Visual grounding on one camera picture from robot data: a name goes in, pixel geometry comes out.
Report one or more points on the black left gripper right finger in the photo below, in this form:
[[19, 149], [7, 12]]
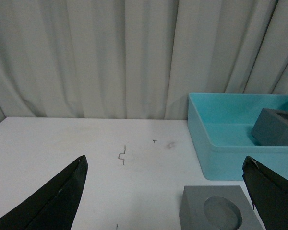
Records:
[[268, 192]]

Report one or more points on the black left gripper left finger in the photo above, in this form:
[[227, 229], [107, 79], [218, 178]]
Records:
[[54, 205]]

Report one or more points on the gray block with square recess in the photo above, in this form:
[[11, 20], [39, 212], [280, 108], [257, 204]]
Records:
[[271, 128]]

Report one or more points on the gray block with round hole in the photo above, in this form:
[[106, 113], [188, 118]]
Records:
[[216, 208]]

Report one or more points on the light blue plastic box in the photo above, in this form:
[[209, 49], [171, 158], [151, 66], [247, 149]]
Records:
[[220, 126]]

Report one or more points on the white pleated curtain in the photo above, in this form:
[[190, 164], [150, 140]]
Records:
[[136, 59]]

